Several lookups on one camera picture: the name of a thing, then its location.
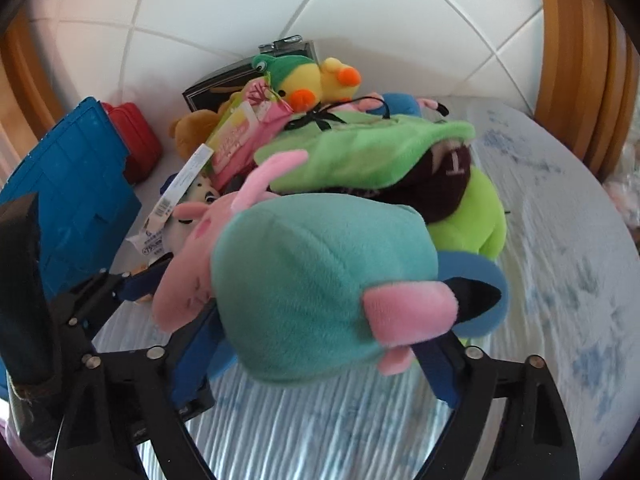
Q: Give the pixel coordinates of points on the lime green blue-eared plush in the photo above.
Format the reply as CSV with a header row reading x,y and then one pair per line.
x,y
472,238

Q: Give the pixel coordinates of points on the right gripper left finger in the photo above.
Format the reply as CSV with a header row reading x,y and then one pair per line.
x,y
120,400

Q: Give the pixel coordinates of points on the wooden door frame left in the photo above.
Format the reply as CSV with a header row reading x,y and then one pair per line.
x,y
29,106

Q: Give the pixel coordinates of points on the metal clip on box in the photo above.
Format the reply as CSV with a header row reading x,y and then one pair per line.
x,y
281,45

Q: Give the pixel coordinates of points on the pink pig plush teal hat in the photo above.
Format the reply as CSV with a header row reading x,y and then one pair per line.
x,y
307,285

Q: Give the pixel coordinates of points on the dark brown knit cloth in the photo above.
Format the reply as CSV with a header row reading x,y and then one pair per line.
x,y
434,186

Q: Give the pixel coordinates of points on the yellow duck green hat plush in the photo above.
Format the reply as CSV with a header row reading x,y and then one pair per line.
x,y
303,84

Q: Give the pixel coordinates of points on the wooden door frame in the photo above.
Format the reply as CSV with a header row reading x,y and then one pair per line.
x,y
29,106
589,78

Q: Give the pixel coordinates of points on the wooden door frame right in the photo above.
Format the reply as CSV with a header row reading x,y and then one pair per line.
x,y
589,78

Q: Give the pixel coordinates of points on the pink green gift bag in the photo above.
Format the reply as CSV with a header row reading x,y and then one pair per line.
x,y
254,116

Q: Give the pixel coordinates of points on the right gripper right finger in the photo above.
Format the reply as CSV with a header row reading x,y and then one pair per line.
x,y
534,439

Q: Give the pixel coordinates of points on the brown teddy bear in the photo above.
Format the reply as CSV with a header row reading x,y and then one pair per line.
x,y
192,130

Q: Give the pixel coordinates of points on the red plastic basket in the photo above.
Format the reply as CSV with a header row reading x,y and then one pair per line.
x,y
145,150

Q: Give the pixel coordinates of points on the white long toothpaste box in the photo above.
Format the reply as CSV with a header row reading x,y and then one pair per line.
x,y
149,240

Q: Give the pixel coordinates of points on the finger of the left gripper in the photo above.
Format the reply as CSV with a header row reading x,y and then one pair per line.
x,y
90,304

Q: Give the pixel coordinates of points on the black box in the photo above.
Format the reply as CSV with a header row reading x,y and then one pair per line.
x,y
210,92

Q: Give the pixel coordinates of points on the green cloth hat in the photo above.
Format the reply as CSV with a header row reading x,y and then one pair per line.
x,y
358,150

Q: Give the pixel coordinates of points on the blue plastic storage crate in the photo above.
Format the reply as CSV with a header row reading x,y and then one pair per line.
x,y
85,204

